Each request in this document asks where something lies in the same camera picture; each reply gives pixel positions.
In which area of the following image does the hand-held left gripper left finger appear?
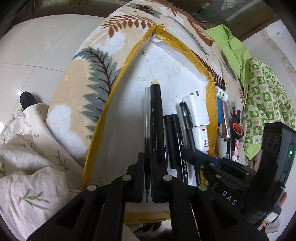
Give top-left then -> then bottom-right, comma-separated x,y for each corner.
26,152 -> 145,241

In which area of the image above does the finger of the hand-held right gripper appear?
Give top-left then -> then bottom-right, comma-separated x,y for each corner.
214,158 -> 256,180
184,149 -> 251,189

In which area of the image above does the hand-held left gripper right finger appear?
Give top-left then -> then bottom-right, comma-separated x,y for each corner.
150,153 -> 270,241

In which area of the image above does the pink white tube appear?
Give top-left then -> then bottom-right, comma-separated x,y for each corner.
232,139 -> 242,161

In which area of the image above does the black electrical tape roll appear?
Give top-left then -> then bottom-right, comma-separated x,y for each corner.
231,120 -> 245,141

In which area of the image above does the clear pen refill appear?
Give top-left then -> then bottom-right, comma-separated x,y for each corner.
144,86 -> 151,203

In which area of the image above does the white foam tray yellow tape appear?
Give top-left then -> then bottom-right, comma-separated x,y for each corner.
81,23 -> 219,225

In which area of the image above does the person's right hand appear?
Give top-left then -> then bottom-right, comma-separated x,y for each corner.
278,192 -> 288,207

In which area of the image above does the white tube red label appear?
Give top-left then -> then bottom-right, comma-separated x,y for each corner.
193,124 -> 210,153

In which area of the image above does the thin black brush pen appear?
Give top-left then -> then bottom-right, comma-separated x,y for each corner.
172,117 -> 189,184

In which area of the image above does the thick black marker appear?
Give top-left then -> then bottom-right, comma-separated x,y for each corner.
164,113 -> 178,169

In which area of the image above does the white charger adapter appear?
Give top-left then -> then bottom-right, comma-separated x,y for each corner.
181,91 -> 210,127

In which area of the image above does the blue battery pack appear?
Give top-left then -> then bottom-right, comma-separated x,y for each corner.
216,98 -> 232,139

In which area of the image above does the green printed cloth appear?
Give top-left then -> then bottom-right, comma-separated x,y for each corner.
205,24 -> 296,160

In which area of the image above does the black marker yellow cap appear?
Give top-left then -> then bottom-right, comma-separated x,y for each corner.
150,81 -> 166,165

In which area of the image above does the white green small bottle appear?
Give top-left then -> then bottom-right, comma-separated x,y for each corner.
215,86 -> 229,101

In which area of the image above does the white leaf print fabric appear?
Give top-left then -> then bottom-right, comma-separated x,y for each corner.
0,103 -> 137,241

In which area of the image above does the leaf print fleece blanket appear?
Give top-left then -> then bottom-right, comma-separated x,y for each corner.
46,0 -> 249,234

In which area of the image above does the black shoe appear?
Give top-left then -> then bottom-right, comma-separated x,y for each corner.
20,91 -> 38,109

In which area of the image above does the wooden glass door cabinet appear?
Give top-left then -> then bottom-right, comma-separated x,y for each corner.
194,0 -> 278,40

